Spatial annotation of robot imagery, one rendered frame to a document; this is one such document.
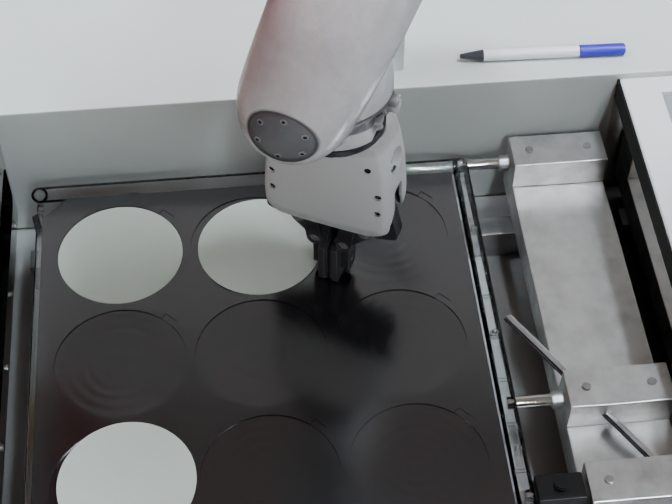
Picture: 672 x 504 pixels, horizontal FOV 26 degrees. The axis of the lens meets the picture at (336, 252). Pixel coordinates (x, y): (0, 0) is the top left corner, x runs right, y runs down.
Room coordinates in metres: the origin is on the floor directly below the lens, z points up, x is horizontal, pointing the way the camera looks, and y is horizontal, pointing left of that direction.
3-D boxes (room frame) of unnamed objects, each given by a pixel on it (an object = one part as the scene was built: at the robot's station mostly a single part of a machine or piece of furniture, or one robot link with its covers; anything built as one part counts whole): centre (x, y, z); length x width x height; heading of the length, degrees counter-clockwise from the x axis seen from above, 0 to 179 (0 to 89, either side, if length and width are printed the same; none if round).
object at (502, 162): (0.85, -0.13, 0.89); 0.05 x 0.01 x 0.01; 95
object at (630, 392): (0.61, -0.21, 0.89); 0.08 x 0.03 x 0.03; 95
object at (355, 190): (0.73, 0.00, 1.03); 0.10 x 0.07 x 0.11; 70
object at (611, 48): (0.90, -0.17, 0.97); 0.14 x 0.01 x 0.01; 94
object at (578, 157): (0.85, -0.19, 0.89); 0.08 x 0.03 x 0.03; 95
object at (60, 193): (0.82, 0.07, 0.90); 0.37 x 0.01 x 0.01; 95
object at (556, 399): (0.60, -0.15, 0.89); 0.05 x 0.01 x 0.01; 95
